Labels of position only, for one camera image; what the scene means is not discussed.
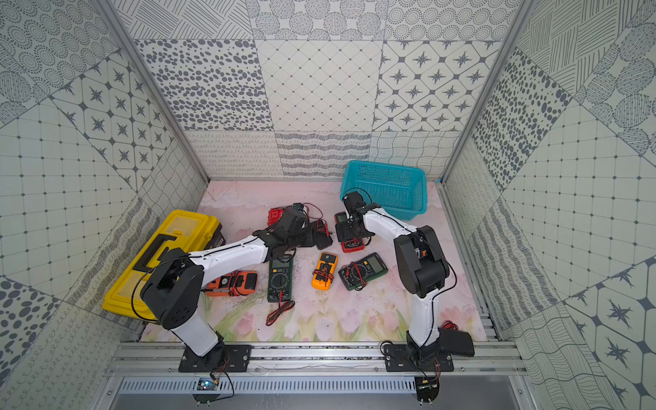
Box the small black multimeter face down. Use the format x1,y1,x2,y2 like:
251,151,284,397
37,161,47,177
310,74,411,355
310,219,333,250

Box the dark red-trim multimeter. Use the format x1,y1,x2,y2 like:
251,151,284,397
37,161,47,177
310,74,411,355
334,212,365,253

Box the yellow orange multimeter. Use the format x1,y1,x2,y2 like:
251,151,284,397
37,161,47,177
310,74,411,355
312,253,338,291

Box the green multimeter with leads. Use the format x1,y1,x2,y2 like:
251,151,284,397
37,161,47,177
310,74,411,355
338,252,389,291

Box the green multimeter DT9205A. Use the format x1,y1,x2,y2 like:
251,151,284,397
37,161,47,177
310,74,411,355
266,256,293,302

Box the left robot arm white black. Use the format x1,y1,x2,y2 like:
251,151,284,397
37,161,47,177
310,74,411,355
140,203,314,357

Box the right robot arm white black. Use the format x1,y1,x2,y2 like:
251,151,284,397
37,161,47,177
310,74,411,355
342,191,475,362

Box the red multimeter face down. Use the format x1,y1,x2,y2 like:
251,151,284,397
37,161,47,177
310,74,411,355
268,207,285,227

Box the teal plastic basket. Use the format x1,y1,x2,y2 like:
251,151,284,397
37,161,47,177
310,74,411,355
341,161,428,220

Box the orange multimeter face down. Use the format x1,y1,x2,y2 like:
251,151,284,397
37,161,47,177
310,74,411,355
203,271,258,297

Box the yellow black toolbox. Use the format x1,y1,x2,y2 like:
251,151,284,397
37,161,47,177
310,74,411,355
102,209,226,321

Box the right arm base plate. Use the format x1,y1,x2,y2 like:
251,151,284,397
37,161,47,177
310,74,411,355
379,341,454,373

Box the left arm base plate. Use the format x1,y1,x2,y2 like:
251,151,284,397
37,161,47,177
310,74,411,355
179,343,253,373

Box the aluminium mounting rail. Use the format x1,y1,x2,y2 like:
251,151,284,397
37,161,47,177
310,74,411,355
105,342,528,377

